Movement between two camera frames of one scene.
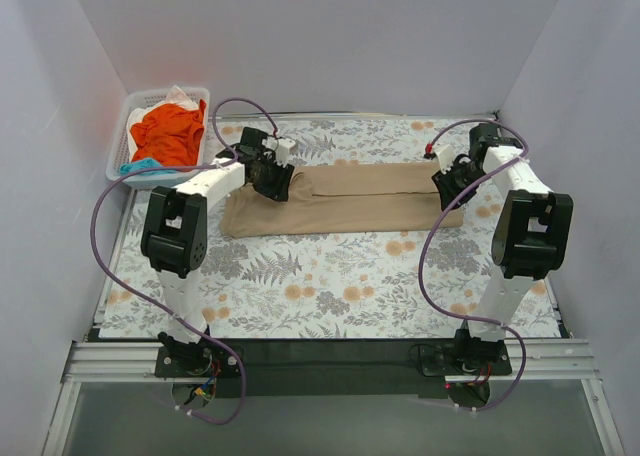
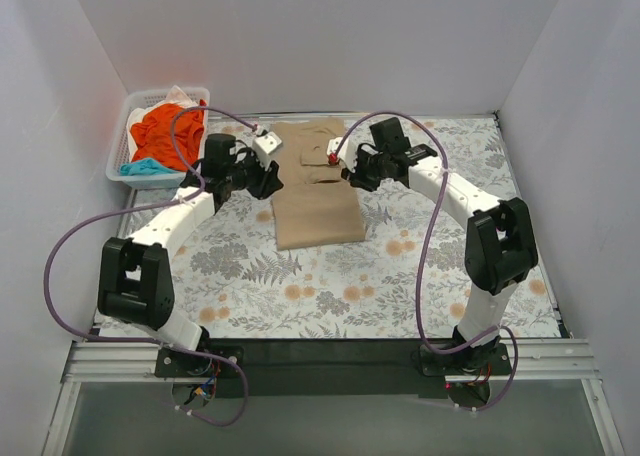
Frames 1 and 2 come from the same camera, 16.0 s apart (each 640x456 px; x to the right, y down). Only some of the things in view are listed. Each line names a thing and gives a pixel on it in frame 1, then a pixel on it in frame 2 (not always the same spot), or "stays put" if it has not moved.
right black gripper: (451, 190) to (360, 168)
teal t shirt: (147, 164) stays put
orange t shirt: (171, 135) stays put
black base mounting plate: (335, 369) stays put
